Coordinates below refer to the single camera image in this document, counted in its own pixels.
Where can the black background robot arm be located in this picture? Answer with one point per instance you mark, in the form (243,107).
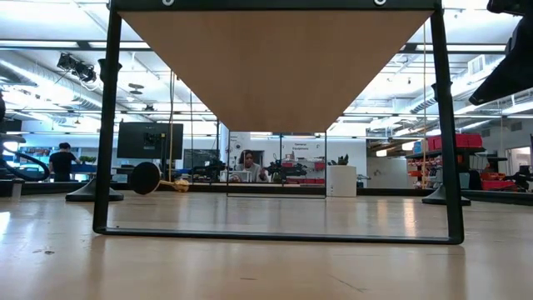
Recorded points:
(287,168)

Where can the orange storage bin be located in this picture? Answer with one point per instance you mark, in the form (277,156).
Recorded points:
(497,184)

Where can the small green plant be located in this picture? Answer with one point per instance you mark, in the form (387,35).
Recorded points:
(342,160)

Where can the white planter pot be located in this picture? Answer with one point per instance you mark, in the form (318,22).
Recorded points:
(341,183)

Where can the black shelf rack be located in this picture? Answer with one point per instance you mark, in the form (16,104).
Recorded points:
(474,150)

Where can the black ceiling-mounted device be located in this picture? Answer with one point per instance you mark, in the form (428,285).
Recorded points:
(77,66)

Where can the wooden riser shelf black frame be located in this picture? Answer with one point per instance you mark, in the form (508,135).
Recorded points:
(275,62)

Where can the red storage bin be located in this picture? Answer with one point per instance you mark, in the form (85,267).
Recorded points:
(468,141)

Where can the person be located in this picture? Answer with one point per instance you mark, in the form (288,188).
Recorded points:
(62,164)
(250,160)

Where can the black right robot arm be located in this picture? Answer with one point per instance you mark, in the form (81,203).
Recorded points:
(512,71)

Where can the large black display screen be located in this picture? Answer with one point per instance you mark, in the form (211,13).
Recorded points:
(137,141)

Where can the black candlestick holder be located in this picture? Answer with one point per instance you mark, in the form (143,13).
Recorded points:
(433,201)
(79,196)

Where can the gold candlestick holder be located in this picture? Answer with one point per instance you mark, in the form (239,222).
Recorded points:
(145,178)

